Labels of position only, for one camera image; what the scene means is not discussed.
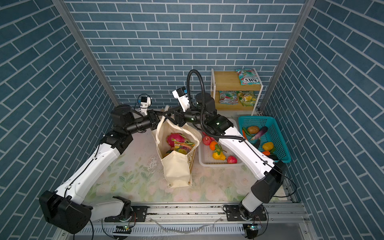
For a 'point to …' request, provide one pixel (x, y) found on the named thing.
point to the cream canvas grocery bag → (177, 166)
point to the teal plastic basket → (273, 135)
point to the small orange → (212, 145)
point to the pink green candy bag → (228, 97)
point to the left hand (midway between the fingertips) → (171, 115)
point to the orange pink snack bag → (183, 147)
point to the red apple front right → (231, 159)
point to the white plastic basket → (206, 159)
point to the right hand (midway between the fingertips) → (164, 110)
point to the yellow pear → (221, 157)
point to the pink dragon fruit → (174, 137)
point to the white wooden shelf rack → (229, 81)
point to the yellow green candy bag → (248, 98)
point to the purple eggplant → (262, 131)
